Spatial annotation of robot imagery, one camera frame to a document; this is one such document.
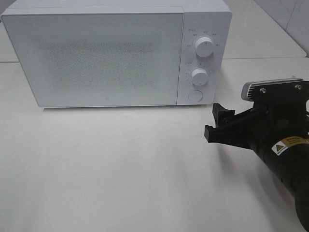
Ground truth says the white round door button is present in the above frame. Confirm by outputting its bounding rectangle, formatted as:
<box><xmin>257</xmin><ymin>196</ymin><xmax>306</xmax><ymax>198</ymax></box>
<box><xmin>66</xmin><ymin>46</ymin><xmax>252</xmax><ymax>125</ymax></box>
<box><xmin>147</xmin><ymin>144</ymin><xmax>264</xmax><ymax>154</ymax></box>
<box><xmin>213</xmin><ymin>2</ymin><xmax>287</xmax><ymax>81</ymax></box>
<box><xmin>188</xmin><ymin>90</ymin><xmax>203</xmax><ymax>102</ymax></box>

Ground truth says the white microwave oven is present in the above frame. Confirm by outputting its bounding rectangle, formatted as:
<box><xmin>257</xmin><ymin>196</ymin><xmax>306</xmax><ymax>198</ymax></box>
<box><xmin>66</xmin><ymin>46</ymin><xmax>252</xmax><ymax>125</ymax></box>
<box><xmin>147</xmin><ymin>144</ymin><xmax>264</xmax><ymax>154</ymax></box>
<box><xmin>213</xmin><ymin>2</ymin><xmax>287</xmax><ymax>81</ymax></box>
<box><xmin>1</xmin><ymin>0</ymin><xmax>232</xmax><ymax>108</ymax></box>

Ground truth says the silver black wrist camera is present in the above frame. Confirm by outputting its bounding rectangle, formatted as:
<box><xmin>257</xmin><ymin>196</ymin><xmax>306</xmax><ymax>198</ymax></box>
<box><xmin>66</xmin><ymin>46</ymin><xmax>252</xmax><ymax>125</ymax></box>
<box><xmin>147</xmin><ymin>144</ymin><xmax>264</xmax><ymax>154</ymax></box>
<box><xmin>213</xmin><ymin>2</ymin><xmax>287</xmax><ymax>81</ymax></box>
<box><xmin>241</xmin><ymin>78</ymin><xmax>309</xmax><ymax>106</ymax></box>

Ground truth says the white microwave door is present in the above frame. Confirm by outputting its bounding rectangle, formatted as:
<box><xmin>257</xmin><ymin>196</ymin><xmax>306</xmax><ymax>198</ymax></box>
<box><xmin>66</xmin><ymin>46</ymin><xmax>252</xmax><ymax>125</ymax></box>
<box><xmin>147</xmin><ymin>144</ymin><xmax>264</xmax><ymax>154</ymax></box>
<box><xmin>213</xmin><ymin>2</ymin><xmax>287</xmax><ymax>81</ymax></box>
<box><xmin>2</xmin><ymin>14</ymin><xmax>183</xmax><ymax>108</ymax></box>

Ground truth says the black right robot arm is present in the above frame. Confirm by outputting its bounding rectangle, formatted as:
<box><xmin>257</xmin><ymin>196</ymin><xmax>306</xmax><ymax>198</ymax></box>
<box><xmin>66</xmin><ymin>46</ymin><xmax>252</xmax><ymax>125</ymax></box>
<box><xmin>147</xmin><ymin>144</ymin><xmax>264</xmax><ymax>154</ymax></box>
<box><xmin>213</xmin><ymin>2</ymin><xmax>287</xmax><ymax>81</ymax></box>
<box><xmin>204</xmin><ymin>99</ymin><xmax>309</xmax><ymax>231</ymax></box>

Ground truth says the white upper microwave knob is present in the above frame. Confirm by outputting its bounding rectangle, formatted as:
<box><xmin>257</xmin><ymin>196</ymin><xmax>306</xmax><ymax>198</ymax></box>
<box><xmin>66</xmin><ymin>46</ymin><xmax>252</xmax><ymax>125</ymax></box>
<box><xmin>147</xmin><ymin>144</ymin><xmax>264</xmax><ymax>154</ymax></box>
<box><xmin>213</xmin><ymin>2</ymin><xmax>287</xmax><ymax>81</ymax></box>
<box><xmin>195</xmin><ymin>35</ymin><xmax>214</xmax><ymax>58</ymax></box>

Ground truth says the white lower microwave knob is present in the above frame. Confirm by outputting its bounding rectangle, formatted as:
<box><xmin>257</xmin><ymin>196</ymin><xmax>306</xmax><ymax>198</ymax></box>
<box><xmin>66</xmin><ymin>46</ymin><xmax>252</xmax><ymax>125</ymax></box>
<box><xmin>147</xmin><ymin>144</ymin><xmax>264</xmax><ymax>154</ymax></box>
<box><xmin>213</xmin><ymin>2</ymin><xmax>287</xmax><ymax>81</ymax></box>
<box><xmin>191</xmin><ymin>68</ymin><xmax>209</xmax><ymax>86</ymax></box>

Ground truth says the white microwave knob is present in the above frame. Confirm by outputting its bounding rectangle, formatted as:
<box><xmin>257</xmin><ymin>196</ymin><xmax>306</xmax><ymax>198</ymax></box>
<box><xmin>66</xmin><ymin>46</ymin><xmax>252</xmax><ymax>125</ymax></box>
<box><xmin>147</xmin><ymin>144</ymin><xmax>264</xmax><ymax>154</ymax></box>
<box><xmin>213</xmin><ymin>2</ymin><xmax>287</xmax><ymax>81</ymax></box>
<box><xmin>195</xmin><ymin>35</ymin><xmax>214</xmax><ymax>58</ymax></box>
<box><xmin>191</xmin><ymin>68</ymin><xmax>209</xmax><ymax>86</ymax></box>

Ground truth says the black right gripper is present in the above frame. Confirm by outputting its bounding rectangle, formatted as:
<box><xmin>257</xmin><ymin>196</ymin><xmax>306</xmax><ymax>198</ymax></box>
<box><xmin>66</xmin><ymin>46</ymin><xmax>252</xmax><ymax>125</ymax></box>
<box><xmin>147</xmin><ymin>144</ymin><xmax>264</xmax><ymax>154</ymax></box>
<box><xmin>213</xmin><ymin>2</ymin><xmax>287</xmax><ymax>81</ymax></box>
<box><xmin>204</xmin><ymin>96</ymin><xmax>309</xmax><ymax>157</ymax></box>

